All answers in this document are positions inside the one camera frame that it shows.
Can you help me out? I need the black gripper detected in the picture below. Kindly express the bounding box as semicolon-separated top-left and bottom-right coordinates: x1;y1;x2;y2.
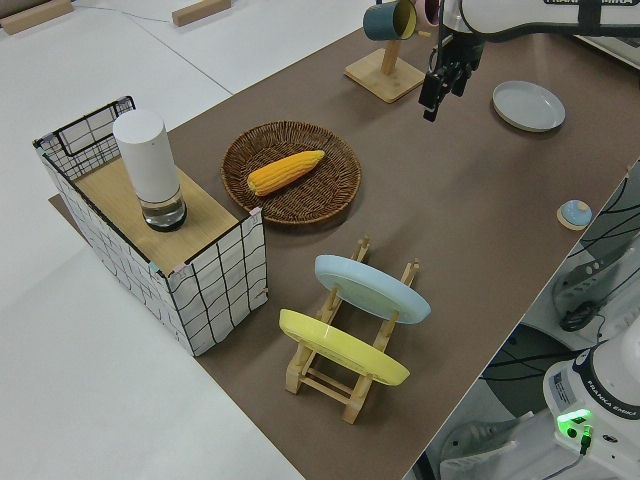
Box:
418;32;486;124

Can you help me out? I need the gray round plate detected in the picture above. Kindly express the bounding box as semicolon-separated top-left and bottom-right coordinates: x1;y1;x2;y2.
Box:
491;80;568;134

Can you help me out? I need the light blue plate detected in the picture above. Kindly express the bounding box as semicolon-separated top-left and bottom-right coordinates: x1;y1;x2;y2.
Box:
314;254;433;327

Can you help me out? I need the yellow plate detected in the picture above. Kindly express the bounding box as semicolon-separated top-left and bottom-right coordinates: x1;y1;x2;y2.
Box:
278;308;412;388

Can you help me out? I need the wooden mug tree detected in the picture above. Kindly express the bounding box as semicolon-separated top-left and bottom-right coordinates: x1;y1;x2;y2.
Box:
343;0;429;105

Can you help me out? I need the pink mug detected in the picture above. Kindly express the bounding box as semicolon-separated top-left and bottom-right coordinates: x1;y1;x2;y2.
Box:
416;0;442;29

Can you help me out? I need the teal mug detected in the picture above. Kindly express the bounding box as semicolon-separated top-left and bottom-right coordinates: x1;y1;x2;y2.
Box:
362;0;419;42

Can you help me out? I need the round wicker basket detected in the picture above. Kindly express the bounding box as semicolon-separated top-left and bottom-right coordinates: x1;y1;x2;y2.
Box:
220;120;363;229

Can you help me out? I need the white toaster oven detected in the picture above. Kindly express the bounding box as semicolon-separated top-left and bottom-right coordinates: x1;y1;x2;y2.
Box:
572;33;640;72

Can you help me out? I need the blue knob on wooden disc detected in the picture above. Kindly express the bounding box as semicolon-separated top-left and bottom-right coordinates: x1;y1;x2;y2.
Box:
556;199;594;232

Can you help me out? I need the yellow corn cob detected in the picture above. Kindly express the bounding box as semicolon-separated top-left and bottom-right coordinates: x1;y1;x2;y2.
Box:
246;149;327;198

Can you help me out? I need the grey power strip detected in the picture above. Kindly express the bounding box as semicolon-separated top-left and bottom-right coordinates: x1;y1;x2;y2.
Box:
551;249;627;322

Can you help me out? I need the wooden block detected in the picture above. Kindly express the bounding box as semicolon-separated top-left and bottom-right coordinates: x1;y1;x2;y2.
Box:
171;0;234;28
0;0;74;36

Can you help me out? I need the black round plug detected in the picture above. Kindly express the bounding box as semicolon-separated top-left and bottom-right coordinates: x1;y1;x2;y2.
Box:
559;301;600;333

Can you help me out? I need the grid pattern shelf box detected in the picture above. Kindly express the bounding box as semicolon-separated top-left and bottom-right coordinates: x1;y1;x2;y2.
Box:
32;94;270;358

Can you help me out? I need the white cylinder bottle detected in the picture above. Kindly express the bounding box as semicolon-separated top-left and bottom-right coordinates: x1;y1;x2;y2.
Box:
111;110;190;233

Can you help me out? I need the wooden dish rack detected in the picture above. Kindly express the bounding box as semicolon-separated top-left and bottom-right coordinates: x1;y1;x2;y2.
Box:
284;234;422;426

